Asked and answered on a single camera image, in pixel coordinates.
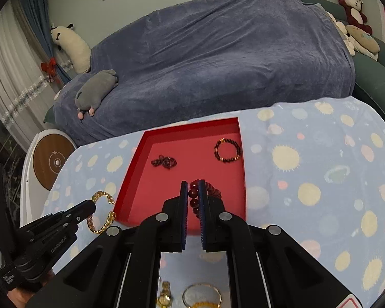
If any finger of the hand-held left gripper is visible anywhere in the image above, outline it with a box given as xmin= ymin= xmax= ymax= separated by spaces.
xmin=52 ymin=201 xmax=97 ymax=221
xmin=62 ymin=210 xmax=96 ymax=232

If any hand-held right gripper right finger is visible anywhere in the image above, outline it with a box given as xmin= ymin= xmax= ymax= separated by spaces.
xmin=199 ymin=180 xmax=355 ymax=308

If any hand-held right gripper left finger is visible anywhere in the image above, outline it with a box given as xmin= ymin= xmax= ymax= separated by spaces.
xmin=26 ymin=180 xmax=190 ymax=308

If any red round bead bracelet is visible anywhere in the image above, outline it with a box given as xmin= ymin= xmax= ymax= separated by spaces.
xmin=189 ymin=180 xmax=223 ymax=219

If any yellow crystal bracelet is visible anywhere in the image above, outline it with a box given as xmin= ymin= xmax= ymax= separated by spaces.
xmin=86 ymin=191 xmax=117 ymax=234

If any clear pink bangle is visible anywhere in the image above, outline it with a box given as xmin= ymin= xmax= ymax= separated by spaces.
xmin=182 ymin=283 xmax=223 ymax=308

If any red shallow box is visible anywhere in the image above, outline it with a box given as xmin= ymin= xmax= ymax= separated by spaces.
xmin=114 ymin=117 xmax=247 ymax=233

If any gold wristwatch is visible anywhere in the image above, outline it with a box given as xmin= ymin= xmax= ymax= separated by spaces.
xmin=157 ymin=281 xmax=174 ymax=308

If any person's left hand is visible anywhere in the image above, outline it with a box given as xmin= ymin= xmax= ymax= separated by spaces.
xmin=7 ymin=269 xmax=56 ymax=308

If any white appliance with wooden disc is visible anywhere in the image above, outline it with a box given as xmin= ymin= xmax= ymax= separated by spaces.
xmin=22 ymin=128 xmax=78 ymax=232

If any light blue spotted tablecloth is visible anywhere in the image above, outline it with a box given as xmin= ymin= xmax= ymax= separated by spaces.
xmin=40 ymin=96 xmax=385 ymax=308

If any grey plush hamster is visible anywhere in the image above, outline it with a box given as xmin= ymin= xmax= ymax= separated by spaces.
xmin=75 ymin=69 xmax=119 ymax=120

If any red ribbon bow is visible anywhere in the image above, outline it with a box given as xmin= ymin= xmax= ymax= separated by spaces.
xmin=41 ymin=57 xmax=59 ymax=82

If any white sheer curtain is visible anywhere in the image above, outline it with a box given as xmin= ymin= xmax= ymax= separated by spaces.
xmin=0 ymin=0 xmax=68 ymax=142

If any white alpaca plush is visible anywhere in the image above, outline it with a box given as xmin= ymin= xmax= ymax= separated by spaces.
xmin=50 ymin=23 xmax=92 ymax=74

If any white red-edged card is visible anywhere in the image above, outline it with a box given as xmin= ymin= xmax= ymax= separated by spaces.
xmin=335 ymin=293 xmax=360 ymax=308

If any blue-grey blanket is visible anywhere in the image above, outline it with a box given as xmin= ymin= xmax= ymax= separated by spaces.
xmin=53 ymin=0 xmax=356 ymax=146

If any blue curtain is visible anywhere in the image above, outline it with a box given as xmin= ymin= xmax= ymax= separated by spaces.
xmin=19 ymin=0 xmax=78 ymax=81

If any green sofa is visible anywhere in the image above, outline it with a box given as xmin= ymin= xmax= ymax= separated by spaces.
xmin=300 ymin=0 xmax=385 ymax=110

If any white plush toy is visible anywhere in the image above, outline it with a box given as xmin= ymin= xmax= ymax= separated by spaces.
xmin=326 ymin=11 xmax=357 ymax=55

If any cream plush pillow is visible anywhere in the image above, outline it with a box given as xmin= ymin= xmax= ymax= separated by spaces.
xmin=345 ymin=25 xmax=380 ymax=55

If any red monkey plush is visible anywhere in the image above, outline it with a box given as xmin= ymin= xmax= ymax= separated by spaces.
xmin=336 ymin=0 xmax=373 ymax=35

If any dark garnet tangled bracelet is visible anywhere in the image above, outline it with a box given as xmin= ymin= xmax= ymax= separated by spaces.
xmin=151 ymin=155 xmax=178 ymax=168

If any dark bead gold-accent bracelet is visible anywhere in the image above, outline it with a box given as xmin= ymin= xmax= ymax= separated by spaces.
xmin=214 ymin=138 xmax=242 ymax=163

